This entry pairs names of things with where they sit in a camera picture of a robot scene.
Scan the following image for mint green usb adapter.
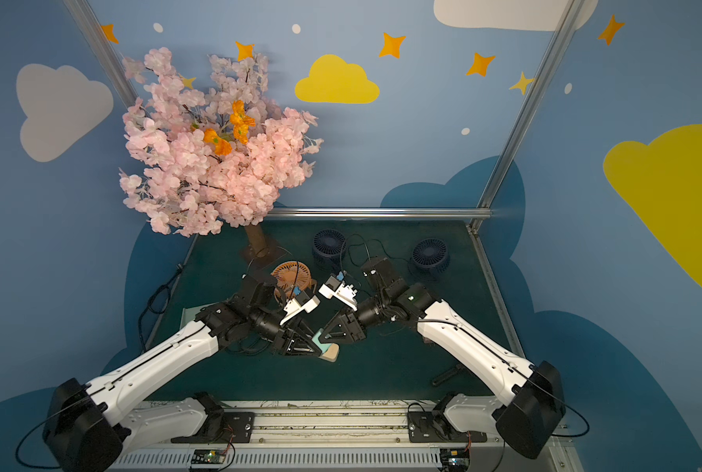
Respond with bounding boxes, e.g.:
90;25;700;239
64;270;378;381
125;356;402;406
312;330;331;353

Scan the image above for beige red power strip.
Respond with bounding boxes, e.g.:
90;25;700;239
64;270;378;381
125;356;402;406
320;344;339;363

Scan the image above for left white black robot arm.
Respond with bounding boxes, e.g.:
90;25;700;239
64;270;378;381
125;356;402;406
42;273;339;471

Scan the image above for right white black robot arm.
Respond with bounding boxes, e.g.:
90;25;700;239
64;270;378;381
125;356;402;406
319;258;568;459

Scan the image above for orange desk fan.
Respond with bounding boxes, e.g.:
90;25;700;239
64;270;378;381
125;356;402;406
270;261;317;306

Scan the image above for left navy desk fan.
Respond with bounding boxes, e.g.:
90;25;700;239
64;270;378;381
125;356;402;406
312;228;346;265

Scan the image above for navy desk fan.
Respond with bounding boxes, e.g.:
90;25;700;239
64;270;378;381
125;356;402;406
411;238;450;275
312;228;346;265

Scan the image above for right navy desk fan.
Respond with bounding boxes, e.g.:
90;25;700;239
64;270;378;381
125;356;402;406
411;238;450;275

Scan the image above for mint green plastic scoop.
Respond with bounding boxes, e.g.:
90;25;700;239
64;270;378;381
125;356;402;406
180;305;205;328

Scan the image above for left green circuit board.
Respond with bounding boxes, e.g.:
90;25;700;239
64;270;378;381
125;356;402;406
191;450;228;467

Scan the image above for green circuit board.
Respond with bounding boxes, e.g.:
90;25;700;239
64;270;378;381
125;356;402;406
439;448;470;472
191;450;228;467

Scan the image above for right green circuit board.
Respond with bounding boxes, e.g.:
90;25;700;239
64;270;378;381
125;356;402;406
439;448;470;472

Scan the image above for pink cherry blossom tree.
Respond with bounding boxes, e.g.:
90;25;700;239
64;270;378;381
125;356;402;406
119;47;323;261

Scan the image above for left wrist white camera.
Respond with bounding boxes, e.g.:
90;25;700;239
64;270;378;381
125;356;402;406
280;288;320;326

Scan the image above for wrist white camera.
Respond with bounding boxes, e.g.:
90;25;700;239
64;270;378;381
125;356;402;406
319;271;358;312
280;288;320;326

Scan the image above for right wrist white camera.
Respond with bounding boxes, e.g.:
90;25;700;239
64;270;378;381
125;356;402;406
319;271;358;312

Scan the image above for power strip black cord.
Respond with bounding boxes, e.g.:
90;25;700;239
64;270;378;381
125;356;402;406
223;335;276;358

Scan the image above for navy fan black cable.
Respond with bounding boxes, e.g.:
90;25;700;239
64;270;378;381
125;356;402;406
324;233;423;284

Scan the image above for aluminium rail frame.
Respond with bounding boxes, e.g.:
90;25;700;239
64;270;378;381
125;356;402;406
105;400;583;471

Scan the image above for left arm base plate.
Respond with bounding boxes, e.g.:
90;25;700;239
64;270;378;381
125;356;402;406
170;411;256;444

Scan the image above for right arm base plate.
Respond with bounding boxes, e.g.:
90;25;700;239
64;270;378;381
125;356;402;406
406;410;488;444

